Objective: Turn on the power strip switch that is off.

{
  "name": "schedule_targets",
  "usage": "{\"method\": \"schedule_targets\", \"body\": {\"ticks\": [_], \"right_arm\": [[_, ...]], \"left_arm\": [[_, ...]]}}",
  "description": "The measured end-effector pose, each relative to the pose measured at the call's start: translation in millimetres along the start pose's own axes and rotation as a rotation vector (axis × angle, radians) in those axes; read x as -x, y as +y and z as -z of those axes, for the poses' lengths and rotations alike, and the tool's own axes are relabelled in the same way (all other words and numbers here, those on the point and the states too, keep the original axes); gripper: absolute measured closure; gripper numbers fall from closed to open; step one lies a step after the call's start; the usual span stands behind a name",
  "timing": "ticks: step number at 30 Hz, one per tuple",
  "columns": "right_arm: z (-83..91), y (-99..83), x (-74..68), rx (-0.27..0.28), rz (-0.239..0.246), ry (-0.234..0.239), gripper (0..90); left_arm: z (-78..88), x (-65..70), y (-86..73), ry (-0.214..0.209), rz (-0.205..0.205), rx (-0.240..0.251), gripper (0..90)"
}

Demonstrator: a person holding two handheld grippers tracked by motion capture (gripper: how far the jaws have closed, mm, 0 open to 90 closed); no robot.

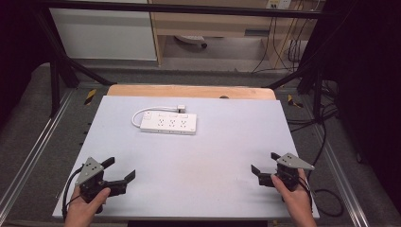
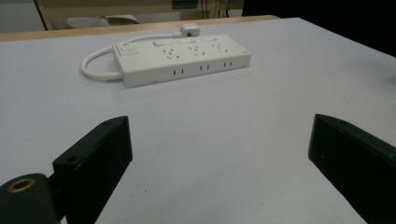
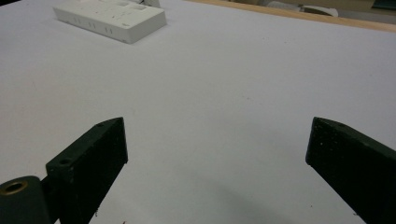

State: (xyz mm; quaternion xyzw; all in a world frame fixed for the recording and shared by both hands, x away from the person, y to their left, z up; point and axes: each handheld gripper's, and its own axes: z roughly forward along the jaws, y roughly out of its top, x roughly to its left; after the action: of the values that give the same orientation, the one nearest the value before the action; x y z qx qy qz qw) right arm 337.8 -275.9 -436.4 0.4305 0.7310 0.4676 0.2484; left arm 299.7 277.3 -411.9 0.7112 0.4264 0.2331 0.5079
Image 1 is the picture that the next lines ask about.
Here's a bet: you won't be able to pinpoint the white cabinet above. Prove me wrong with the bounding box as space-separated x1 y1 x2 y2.
49 7 158 61

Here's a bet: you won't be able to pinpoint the black curtain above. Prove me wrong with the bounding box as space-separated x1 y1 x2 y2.
310 0 401 216
0 0 53 127

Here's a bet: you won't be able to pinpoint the white power strip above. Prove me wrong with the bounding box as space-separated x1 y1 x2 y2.
139 111 199 136

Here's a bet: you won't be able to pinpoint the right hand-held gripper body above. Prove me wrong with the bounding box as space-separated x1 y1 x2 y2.
271 152 316 193

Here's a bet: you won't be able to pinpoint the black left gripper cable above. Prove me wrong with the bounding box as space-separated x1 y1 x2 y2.
61 166 85 221

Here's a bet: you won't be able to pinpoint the black metal frame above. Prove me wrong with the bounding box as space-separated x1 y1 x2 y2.
32 0 327 118

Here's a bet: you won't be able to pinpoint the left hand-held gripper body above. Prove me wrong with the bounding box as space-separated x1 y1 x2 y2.
75 156 111 215

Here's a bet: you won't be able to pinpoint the white wall socket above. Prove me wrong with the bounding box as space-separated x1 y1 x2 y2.
265 0 292 10

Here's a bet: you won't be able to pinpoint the yellow cable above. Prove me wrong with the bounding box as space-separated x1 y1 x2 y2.
274 0 320 69

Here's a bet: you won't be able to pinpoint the white table board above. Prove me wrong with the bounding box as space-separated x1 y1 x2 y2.
51 95 321 220

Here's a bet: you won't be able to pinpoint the wooden desk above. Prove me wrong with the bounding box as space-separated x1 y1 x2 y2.
147 0 320 68

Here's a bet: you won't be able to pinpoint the aluminium floor rail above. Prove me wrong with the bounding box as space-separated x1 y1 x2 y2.
313 124 371 227
0 89 77 217

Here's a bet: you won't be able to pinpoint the grey chair base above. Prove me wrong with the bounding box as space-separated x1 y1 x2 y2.
174 34 209 49

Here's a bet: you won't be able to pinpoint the black hanging cables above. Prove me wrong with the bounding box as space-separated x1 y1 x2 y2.
252 15 304 74

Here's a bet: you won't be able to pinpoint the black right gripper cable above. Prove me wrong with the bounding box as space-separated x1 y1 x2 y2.
297 121 345 218

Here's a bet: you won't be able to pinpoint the person's right hand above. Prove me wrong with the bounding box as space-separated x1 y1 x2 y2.
270 168 316 216

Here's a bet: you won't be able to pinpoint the white power strip cable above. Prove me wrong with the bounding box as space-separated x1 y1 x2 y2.
131 106 180 129

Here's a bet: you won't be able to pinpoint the yellow black tape strip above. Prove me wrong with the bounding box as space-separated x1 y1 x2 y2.
287 94 305 109
83 88 97 106

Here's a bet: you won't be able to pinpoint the person's left hand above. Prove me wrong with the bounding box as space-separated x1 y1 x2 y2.
64 185 113 222

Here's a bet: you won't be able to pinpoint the wooden table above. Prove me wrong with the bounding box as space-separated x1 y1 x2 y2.
106 83 277 101

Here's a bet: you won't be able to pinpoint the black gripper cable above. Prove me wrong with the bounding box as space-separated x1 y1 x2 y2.
61 166 85 221
297 121 345 218

